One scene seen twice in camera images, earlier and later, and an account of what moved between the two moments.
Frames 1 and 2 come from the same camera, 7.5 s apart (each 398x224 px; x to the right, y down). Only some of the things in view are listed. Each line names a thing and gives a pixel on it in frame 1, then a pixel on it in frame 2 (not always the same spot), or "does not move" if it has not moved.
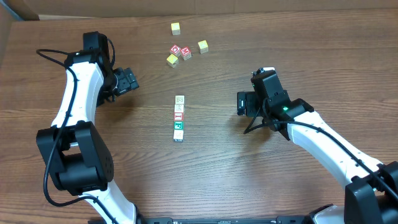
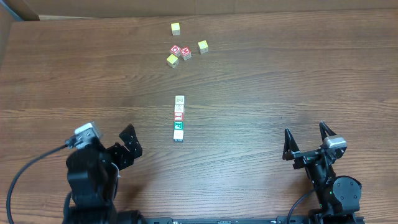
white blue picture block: [180, 99] does not move
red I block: [178, 116] does not move
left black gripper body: [128, 80] -> [115, 154]
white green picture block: [179, 108] does not move
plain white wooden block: [178, 135] does not move
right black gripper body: [244, 104] -> [307, 155]
